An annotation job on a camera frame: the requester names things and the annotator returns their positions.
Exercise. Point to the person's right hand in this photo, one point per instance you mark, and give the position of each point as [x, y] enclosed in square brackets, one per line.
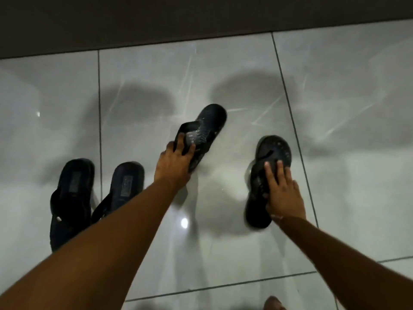
[284, 198]

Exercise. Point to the person's left hand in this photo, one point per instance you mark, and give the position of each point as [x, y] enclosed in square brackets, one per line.
[172, 171]

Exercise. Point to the person's right middle finger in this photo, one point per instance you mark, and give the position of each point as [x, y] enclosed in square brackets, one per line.
[280, 174]

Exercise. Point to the person's right little finger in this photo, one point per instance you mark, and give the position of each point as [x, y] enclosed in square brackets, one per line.
[295, 187]

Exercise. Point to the person's left fingers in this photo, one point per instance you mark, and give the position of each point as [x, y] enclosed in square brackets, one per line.
[180, 146]

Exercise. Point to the black thong flip-flop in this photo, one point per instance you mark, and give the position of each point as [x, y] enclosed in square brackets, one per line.
[274, 150]

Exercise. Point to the person's right forearm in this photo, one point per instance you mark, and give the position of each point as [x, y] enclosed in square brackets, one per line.
[342, 267]

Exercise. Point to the person's left forearm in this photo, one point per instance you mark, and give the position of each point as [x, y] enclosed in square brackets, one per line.
[96, 248]

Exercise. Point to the black slipper with grey label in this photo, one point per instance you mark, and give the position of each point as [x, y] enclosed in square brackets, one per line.
[72, 196]
[125, 185]

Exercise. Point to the person's foot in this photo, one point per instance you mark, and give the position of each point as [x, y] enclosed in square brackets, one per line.
[273, 304]

